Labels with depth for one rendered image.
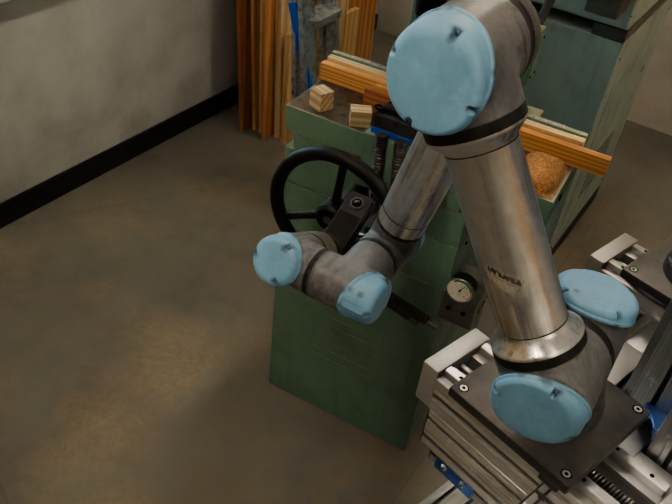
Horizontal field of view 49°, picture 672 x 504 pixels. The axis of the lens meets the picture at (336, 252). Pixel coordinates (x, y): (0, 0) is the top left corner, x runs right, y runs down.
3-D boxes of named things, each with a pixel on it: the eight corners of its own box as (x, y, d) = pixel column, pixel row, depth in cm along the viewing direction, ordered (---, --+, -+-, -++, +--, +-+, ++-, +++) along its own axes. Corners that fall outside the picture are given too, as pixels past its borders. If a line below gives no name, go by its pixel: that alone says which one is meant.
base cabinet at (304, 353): (265, 382, 217) (279, 178, 173) (356, 275, 258) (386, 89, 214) (404, 453, 203) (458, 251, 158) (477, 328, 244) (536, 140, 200)
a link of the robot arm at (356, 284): (409, 257, 108) (345, 226, 112) (370, 298, 100) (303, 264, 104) (400, 297, 113) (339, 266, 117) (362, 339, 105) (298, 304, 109)
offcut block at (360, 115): (369, 120, 159) (371, 105, 157) (370, 128, 157) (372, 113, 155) (348, 118, 159) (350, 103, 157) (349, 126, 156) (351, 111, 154)
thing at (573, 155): (318, 78, 172) (320, 62, 170) (323, 75, 174) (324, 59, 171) (603, 177, 151) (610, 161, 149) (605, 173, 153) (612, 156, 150)
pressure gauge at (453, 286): (441, 302, 160) (448, 274, 155) (447, 293, 163) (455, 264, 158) (468, 314, 158) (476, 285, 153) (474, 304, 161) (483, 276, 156)
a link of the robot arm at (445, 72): (624, 387, 98) (521, -29, 79) (590, 465, 88) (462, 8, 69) (538, 381, 106) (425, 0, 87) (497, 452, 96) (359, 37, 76)
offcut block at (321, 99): (332, 108, 162) (334, 91, 159) (319, 112, 160) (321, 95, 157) (321, 101, 164) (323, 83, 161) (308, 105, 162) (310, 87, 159)
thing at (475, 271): (436, 317, 167) (443, 290, 162) (456, 287, 175) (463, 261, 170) (470, 332, 164) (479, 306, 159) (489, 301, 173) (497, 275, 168)
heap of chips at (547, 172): (506, 183, 146) (511, 167, 143) (527, 153, 156) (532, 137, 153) (550, 199, 143) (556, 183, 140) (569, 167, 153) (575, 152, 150)
